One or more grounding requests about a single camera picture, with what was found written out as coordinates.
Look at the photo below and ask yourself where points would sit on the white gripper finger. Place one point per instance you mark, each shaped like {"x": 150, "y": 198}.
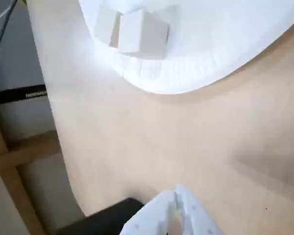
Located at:
{"x": 144, "y": 220}
{"x": 198, "y": 220}

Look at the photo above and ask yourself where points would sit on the white cube block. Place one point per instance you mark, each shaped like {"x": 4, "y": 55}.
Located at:
{"x": 104, "y": 24}
{"x": 142, "y": 34}

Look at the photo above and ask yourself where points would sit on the white paper plate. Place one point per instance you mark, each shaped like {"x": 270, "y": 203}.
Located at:
{"x": 210, "y": 49}

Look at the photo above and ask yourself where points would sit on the black rounded block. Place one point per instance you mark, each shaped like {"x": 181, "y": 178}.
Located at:
{"x": 100, "y": 220}

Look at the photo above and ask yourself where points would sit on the black tripod leg with print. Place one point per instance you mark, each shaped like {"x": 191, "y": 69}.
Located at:
{"x": 14, "y": 95}

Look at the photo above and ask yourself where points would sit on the wooden partition frame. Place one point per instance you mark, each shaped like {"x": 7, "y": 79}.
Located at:
{"x": 39, "y": 151}

